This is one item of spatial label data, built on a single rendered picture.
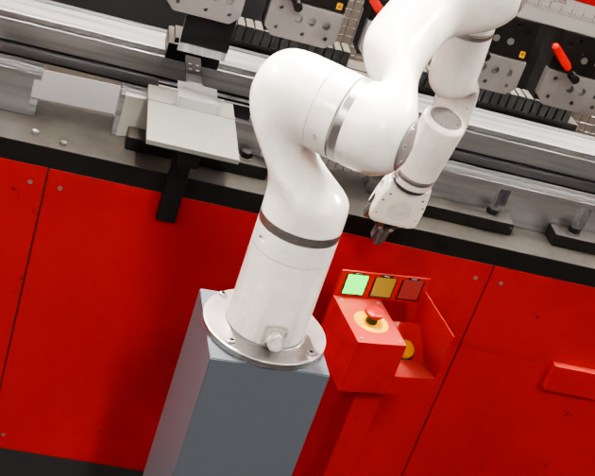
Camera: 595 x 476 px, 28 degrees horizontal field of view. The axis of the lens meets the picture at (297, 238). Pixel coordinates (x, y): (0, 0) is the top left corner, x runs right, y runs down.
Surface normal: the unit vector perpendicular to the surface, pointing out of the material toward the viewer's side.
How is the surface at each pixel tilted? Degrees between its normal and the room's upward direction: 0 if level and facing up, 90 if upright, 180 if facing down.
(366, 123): 62
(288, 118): 100
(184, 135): 0
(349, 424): 90
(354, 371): 90
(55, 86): 90
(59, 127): 0
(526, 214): 90
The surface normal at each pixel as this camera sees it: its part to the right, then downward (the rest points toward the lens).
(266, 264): -0.57, 0.23
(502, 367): 0.09, 0.51
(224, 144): 0.29, -0.84
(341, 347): -0.92, -0.11
